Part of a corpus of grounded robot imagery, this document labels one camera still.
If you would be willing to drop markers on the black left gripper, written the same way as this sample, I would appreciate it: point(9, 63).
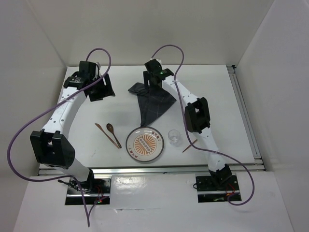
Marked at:
point(106, 90)

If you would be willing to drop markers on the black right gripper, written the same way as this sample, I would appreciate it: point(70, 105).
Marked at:
point(147, 76)

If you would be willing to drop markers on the dark grey checked cloth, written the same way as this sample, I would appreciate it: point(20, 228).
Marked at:
point(153, 102)

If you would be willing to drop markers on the copper knife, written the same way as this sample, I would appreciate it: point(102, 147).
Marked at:
point(110, 139)

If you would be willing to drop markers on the dark wooden spoon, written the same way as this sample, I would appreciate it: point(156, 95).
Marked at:
point(110, 128)

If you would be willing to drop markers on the clear drinking glass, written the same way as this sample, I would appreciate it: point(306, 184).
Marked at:
point(174, 137)

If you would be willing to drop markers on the white plate with orange pattern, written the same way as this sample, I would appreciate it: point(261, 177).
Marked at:
point(145, 144)

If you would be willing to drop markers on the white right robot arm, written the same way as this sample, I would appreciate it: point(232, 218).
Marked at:
point(196, 116)

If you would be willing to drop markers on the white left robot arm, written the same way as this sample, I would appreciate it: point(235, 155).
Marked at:
point(51, 145)

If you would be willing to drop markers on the aluminium right side rail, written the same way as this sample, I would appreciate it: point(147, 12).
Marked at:
point(244, 114)

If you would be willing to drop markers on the aluminium rail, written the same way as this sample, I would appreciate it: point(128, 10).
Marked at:
point(244, 114)
point(45, 171)

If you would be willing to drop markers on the aluminium front rail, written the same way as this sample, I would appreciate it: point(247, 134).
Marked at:
point(45, 171)

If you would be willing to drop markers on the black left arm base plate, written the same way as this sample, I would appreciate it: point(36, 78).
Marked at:
point(99, 193)

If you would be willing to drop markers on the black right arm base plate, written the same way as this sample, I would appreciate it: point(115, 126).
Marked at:
point(207, 192)

